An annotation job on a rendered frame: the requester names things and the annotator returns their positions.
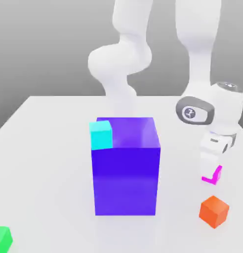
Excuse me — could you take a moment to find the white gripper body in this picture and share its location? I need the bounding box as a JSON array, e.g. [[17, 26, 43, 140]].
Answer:
[[200, 150, 221, 178]]

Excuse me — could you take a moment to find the small magenta cube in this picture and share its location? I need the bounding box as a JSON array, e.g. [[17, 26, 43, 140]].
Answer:
[[201, 165, 223, 186]]

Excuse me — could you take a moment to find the small orange cube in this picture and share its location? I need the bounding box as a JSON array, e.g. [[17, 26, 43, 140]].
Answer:
[[199, 195, 230, 230]]

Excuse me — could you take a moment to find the small cyan cube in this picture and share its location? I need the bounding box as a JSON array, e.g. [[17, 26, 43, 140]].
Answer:
[[88, 120, 114, 151]]

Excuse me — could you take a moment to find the small green cube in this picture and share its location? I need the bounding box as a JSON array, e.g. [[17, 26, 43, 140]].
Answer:
[[0, 226, 14, 253]]

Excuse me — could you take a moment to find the large purple box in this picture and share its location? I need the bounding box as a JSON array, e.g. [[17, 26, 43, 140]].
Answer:
[[91, 117, 162, 216]]

